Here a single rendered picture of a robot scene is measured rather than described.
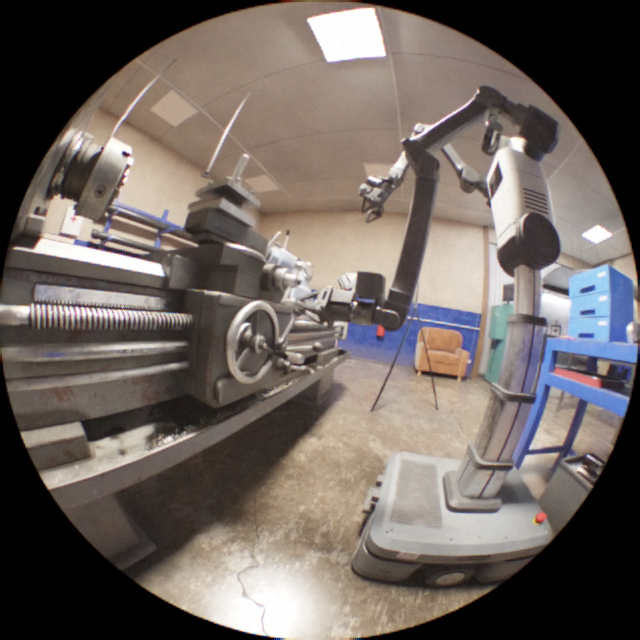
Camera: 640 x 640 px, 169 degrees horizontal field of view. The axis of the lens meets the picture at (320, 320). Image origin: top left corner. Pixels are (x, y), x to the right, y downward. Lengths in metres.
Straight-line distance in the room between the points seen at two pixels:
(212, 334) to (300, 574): 0.78
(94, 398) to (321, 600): 0.80
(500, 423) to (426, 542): 0.38
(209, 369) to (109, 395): 0.28
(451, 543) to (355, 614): 0.35
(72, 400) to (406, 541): 0.85
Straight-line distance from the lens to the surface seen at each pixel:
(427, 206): 0.53
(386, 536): 0.67
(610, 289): 1.42
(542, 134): 0.80
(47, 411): 0.61
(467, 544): 0.74
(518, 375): 0.69
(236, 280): 0.55
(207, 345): 0.53
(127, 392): 0.63
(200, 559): 0.86
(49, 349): 0.47
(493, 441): 0.72
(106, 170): 0.71
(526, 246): 0.67
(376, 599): 0.86
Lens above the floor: 0.78
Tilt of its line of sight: 1 degrees down
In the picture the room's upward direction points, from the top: 9 degrees clockwise
